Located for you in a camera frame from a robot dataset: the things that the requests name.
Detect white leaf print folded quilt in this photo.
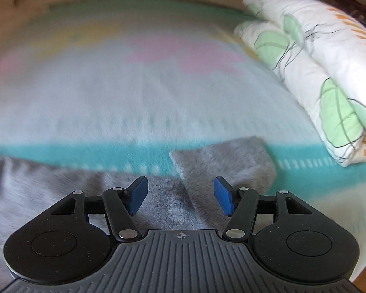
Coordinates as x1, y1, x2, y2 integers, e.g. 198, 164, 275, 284
234, 0, 366, 168

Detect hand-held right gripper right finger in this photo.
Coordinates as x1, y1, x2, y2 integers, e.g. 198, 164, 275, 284
213, 176, 313, 240

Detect dark cloth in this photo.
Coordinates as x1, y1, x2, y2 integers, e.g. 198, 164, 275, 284
332, 0, 366, 39

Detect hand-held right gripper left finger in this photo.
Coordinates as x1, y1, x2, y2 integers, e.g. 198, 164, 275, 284
50, 176, 149, 241

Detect pastel floral blanket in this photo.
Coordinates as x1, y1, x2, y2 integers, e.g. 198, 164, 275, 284
0, 0, 366, 281

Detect grey pants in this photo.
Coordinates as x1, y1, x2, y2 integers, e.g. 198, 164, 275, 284
0, 136, 278, 293

